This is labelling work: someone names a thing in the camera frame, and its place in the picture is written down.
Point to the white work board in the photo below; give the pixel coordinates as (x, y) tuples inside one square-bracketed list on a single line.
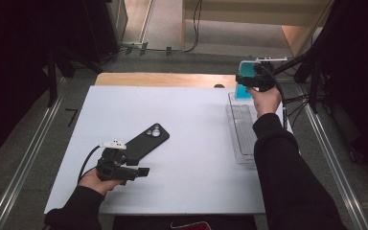
[(185, 143)]

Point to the person's left hand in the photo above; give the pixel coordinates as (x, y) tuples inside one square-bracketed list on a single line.
[(92, 183)]

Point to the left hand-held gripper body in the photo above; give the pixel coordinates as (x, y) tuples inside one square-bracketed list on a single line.
[(113, 167)]

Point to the black phone case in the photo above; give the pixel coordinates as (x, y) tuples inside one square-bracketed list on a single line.
[(147, 140)]

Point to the black metal stand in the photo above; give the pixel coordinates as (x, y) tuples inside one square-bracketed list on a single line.
[(313, 73), (52, 76)]

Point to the wooden shelf unit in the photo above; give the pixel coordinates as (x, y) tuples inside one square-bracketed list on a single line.
[(236, 16)]

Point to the smartphone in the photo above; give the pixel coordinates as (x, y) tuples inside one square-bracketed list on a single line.
[(246, 68)]

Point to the aluminium floor rail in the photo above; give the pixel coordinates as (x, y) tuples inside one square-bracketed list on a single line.
[(22, 166), (335, 166)]

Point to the red zipper pouch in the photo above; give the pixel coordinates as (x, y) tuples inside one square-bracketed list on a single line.
[(191, 226)]

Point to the clear plastic tray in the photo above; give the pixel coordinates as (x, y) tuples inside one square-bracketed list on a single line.
[(244, 134)]

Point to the black curtain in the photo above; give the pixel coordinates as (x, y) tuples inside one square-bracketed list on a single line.
[(16, 64), (361, 80)]

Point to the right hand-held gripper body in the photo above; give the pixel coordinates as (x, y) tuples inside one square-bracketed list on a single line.
[(263, 76)]

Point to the person's right hand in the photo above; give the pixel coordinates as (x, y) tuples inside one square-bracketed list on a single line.
[(266, 102)]

